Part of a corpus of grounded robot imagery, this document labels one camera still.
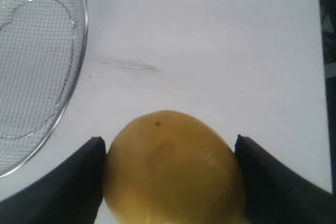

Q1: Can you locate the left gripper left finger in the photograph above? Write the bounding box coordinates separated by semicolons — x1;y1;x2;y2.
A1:
1;137;106;223

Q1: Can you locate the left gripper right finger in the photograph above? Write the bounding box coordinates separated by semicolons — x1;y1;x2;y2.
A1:
234;135;335;223

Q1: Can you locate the yellow lemon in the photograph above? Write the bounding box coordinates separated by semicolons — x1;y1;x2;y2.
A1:
103;110;245;223

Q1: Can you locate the oval wire mesh basket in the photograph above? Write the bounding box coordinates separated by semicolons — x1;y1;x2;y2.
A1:
1;0;88;177

